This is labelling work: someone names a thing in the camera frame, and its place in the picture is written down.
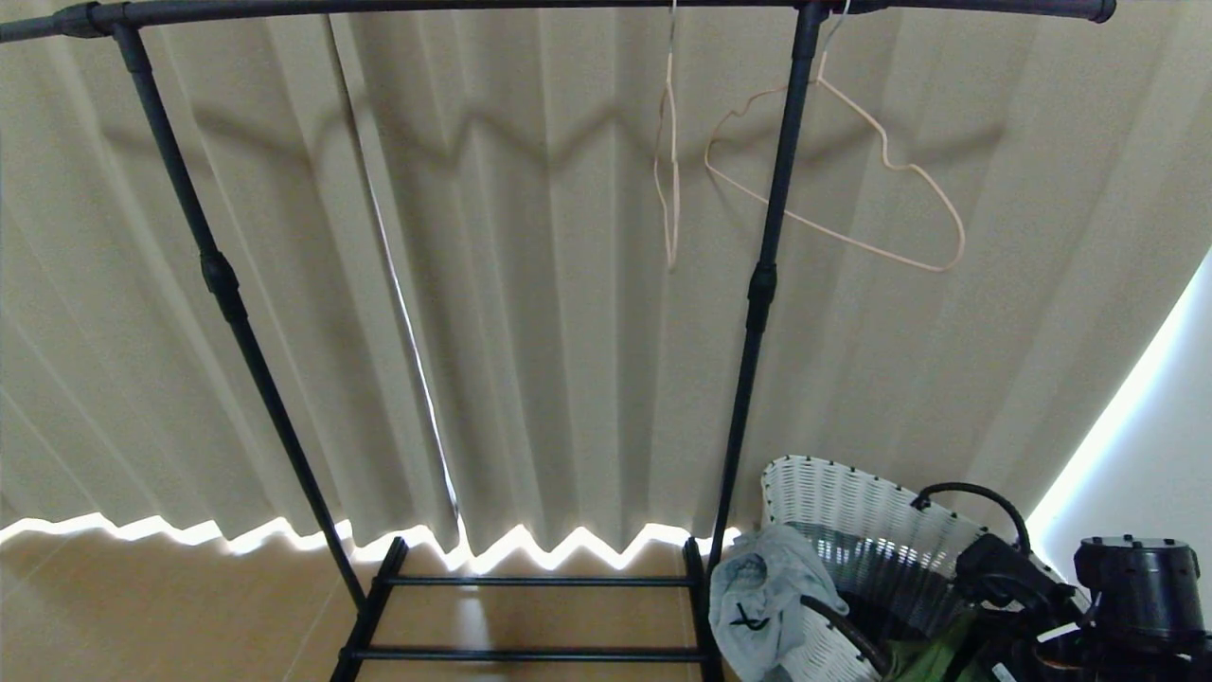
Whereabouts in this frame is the pink clothes hanger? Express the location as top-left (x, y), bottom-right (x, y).
top-left (704, 0), bottom-right (968, 275)
top-left (652, 0), bottom-right (683, 273)

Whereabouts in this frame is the black clothes rack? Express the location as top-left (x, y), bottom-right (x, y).
top-left (0, 0), bottom-right (1118, 682)

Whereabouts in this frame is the white laundry basket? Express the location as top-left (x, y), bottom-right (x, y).
top-left (759, 455), bottom-right (1092, 682)

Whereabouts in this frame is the beige curtain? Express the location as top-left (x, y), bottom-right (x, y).
top-left (0, 0), bottom-right (1212, 575)

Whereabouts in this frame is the pale grey garment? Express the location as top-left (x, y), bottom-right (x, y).
top-left (707, 524), bottom-right (851, 682)

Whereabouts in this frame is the green garment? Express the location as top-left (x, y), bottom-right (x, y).
top-left (879, 614), bottom-right (997, 682)

